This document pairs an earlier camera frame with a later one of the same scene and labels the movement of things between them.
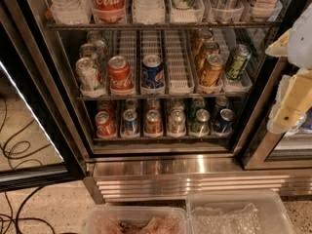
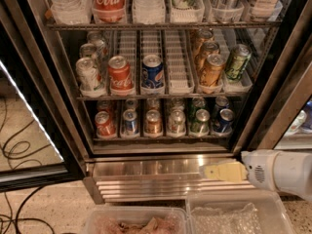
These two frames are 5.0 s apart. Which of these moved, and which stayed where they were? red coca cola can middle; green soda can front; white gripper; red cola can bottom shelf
Moved: white gripper
Stayed: red cola can bottom shelf; red coca cola can middle; green soda can front
